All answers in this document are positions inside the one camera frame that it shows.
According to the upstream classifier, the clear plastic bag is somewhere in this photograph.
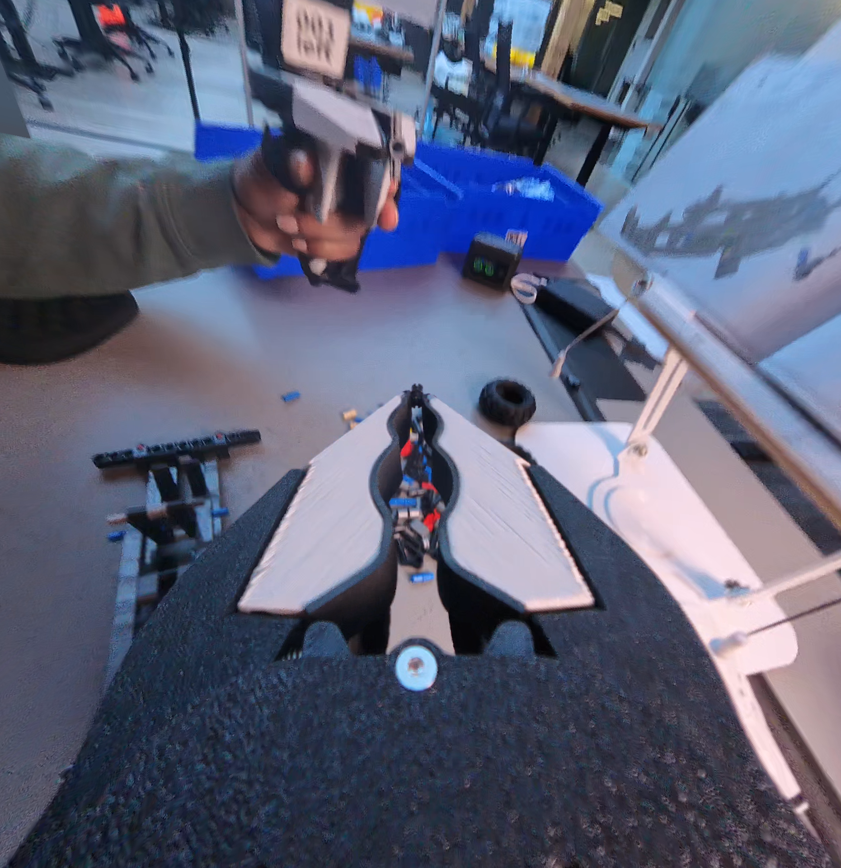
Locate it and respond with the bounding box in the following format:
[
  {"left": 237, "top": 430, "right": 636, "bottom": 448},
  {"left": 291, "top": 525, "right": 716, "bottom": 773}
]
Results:
[{"left": 491, "top": 176, "right": 557, "bottom": 203}]

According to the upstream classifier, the grey black toy chassis assembly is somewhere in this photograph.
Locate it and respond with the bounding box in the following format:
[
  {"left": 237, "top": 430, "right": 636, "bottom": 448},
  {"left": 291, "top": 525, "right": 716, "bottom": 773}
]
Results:
[{"left": 91, "top": 429, "right": 263, "bottom": 652}]

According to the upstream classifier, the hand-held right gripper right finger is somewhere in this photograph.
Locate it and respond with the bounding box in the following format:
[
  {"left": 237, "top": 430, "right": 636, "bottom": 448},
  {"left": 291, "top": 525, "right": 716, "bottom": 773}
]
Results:
[{"left": 423, "top": 395, "right": 597, "bottom": 614}]

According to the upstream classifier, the metal book stand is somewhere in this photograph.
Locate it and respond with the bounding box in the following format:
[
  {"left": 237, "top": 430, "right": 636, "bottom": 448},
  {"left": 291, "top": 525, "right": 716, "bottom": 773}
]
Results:
[{"left": 515, "top": 247, "right": 841, "bottom": 679}]

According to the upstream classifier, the black toy tyre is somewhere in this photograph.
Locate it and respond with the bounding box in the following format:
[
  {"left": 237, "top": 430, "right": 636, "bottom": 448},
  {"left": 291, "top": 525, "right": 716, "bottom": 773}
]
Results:
[{"left": 478, "top": 378, "right": 538, "bottom": 429}]

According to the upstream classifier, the white paper sheet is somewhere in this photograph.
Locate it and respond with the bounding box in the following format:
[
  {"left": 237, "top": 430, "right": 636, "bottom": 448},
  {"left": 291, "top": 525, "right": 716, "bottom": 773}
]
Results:
[{"left": 586, "top": 271, "right": 672, "bottom": 363}]

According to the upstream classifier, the person's left hand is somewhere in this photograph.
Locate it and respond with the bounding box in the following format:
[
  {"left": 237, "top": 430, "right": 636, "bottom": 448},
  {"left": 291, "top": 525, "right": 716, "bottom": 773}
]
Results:
[{"left": 232, "top": 144, "right": 401, "bottom": 267}]

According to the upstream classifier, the black timer device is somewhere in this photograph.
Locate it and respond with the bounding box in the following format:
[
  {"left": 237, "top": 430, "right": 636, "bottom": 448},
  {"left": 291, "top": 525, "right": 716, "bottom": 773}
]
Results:
[{"left": 461, "top": 232, "right": 527, "bottom": 292}]

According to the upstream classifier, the wooden-top desk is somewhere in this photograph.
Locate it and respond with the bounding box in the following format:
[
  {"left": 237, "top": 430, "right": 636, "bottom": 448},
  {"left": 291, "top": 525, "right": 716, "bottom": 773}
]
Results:
[{"left": 420, "top": 41, "right": 667, "bottom": 189}]

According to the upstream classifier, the black pole stand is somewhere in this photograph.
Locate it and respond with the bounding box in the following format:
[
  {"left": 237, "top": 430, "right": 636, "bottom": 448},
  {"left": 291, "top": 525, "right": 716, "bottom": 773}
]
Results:
[{"left": 175, "top": 27, "right": 203, "bottom": 124}]

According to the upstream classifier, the black office chair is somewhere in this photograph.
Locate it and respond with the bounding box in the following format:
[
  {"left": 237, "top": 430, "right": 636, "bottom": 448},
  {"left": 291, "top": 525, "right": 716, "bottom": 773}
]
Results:
[{"left": 54, "top": 0, "right": 175, "bottom": 84}]

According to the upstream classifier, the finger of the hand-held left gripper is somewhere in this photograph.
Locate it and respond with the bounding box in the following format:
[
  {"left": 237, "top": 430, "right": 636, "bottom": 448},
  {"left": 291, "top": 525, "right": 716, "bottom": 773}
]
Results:
[
  {"left": 290, "top": 83, "right": 386, "bottom": 170},
  {"left": 377, "top": 112, "right": 419, "bottom": 202}
]

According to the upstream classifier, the pile of small toy parts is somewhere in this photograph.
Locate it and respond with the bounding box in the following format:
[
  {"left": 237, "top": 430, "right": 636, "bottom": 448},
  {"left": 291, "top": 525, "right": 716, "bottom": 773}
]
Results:
[{"left": 342, "top": 407, "right": 455, "bottom": 585}]

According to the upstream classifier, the grey desk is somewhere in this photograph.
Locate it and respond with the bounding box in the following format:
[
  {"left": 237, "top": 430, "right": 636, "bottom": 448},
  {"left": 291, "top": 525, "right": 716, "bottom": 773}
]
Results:
[{"left": 0, "top": 261, "right": 841, "bottom": 868}]

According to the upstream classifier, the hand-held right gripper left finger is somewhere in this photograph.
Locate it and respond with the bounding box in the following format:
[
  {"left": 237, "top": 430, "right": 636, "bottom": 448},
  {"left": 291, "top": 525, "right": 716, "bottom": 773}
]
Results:
[{"left": 237, "top": 393, "right": 403, "bottom": 617}]

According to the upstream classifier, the toy instruction booklet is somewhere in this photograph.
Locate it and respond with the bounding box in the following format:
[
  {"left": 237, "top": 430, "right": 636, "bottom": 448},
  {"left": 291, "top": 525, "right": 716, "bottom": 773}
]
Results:
[{"left": 597, "top": 14, "right": 841, "bottom": 435}]

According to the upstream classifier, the black power adapter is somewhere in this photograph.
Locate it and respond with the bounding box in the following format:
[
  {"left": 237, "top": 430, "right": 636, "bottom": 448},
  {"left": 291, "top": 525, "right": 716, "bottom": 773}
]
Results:
[{"left": 529, "top": 277, "right": 621, "bottom": 323}]

